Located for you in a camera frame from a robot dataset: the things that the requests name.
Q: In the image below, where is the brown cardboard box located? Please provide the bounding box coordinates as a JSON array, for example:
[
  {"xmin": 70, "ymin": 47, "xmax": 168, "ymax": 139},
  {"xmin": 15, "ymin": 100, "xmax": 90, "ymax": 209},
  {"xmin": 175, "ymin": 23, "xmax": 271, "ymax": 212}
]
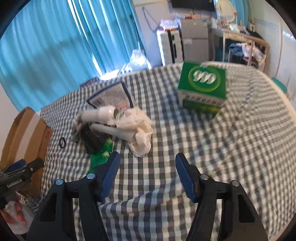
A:
[{"xmin": 0, "ymin": 106, "xmax": 53, "ymax": 198}]

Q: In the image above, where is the oval white vanity mirror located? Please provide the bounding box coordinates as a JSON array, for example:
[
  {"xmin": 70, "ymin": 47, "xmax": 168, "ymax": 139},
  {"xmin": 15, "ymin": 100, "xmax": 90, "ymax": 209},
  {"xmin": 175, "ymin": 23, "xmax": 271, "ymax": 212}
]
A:
[{"xmin": 216, "ymin": 0, "xmax": 237, "ymax": 23}]

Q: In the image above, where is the crumpled white tissue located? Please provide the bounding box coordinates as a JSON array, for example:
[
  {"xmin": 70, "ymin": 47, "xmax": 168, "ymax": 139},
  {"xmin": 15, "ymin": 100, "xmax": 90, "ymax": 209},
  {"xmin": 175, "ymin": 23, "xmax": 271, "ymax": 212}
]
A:
[{"xmin": 115, "ymin": 107, "xmax": 153, "ymax": 158}]

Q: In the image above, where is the white suitcase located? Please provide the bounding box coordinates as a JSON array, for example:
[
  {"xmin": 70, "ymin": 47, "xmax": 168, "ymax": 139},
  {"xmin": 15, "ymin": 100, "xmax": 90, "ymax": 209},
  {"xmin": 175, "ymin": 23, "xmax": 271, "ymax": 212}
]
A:
[{"xmin": 157, "ymin": 29, "xmax": 184, "ymax": 66}]

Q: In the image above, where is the green plastic wrapper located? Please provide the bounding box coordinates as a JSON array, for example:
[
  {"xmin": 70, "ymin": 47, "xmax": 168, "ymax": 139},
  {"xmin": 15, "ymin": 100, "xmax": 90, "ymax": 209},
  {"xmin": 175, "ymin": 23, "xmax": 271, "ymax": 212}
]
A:
[{"xmin": 87, "ymin": 138, "xmax": 113, "ymax": 174}]

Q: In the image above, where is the silver foil pouch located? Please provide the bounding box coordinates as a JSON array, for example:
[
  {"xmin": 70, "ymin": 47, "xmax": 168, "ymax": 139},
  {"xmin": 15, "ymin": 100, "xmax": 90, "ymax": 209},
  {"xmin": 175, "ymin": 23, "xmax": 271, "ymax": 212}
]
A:
[{"xmin": 86, "ymin": 81, "xmax": 135, "ymax": 110}]

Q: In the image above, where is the checkered green white tablecloth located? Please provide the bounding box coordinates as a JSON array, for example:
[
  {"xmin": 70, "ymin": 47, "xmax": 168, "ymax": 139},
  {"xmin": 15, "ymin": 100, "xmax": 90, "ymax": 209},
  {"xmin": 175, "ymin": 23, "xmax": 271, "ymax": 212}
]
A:
[{"xmin": 21, "ymin": 61, "xmax": 296, "ymax": 241}]

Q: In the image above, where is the white vanity desk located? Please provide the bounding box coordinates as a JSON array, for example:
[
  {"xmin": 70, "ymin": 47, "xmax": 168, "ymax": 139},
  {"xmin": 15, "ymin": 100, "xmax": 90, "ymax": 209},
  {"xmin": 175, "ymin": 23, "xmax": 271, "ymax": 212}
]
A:
[{"xmin": 209, "ymin": 28, "xmax": 270, "ymax": 73}]

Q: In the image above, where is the grey mini fridge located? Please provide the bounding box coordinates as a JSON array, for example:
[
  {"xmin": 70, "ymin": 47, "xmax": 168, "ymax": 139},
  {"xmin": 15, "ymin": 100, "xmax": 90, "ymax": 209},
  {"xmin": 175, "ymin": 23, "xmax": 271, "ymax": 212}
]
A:
[{"xmin": 180, "ymin": 19, "xmax": 209, "ymax": 63}]

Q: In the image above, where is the white plastic bottle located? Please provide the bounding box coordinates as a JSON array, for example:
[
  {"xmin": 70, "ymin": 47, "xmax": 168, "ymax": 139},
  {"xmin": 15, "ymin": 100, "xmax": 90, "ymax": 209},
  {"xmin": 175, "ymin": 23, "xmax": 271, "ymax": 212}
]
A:
[{"xmin": 81, "ymin": 105, "xmax": 119, "ymax": 126}]

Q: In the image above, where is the wooden chair with clothes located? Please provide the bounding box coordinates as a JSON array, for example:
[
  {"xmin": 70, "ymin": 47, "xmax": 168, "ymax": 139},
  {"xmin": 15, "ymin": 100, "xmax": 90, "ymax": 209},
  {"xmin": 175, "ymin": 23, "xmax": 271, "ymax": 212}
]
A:
[{"xmin": 228, "ymin": 43, "xmax": 266, "ymax": 68}]

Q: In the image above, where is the white tube with cap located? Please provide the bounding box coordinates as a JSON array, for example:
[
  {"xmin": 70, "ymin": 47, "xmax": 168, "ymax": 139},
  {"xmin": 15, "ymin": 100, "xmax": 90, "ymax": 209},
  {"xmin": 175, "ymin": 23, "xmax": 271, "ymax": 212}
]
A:
[{"xmin": 90, "ymin": 123, "xmax": 136, "ymax": 142}]

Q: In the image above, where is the wall mounted black television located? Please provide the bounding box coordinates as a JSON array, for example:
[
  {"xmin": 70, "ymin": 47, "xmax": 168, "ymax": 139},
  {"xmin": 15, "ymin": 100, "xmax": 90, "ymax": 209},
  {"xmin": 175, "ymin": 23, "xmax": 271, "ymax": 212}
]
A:
[{"xmin": 171, "ymin": 0, "xmax": 215, "ymax": 11}]

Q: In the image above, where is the person's left hand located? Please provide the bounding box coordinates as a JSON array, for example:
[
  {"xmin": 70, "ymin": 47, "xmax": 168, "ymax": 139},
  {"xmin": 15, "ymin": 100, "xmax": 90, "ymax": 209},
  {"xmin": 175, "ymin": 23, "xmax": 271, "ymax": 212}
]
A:
[{"xmin": 0, "ymin": 200, "xmax": 27, "ymax": 227}]

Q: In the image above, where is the green 999 medicine box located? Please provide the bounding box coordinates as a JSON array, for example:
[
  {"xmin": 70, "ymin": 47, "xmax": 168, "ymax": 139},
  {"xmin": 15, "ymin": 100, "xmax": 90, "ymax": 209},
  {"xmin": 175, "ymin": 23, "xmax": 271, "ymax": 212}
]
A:
[{"xmin": 178, "ymin": 61, "xmax": 227, "ymax": 114}]

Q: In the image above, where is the blue curtain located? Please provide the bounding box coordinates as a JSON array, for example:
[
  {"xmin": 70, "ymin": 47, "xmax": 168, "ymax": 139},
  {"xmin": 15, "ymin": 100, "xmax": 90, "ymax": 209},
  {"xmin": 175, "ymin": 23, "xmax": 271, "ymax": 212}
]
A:
[{"xmin": 1, "ymin": 1, "xmax": 144, "ymax": 111}]

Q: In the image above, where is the dark patterned bag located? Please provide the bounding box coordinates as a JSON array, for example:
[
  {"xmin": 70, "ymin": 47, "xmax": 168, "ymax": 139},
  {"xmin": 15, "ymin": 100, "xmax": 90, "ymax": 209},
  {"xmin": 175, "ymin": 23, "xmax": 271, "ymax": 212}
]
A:
[{"xmin": 79, "ymin": 77, "xmax": 100, "ymax": 88}]

